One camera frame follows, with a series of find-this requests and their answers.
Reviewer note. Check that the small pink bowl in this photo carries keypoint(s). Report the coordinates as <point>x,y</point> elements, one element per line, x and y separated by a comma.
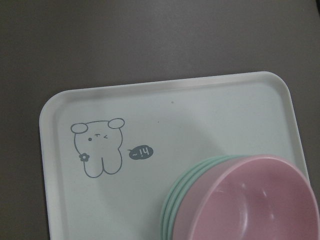
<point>260,197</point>

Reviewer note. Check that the white bear serving tray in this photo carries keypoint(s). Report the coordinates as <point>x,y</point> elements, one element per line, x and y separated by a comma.
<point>169,126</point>

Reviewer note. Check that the top green bowl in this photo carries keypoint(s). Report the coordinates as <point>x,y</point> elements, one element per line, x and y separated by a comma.
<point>185,187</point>

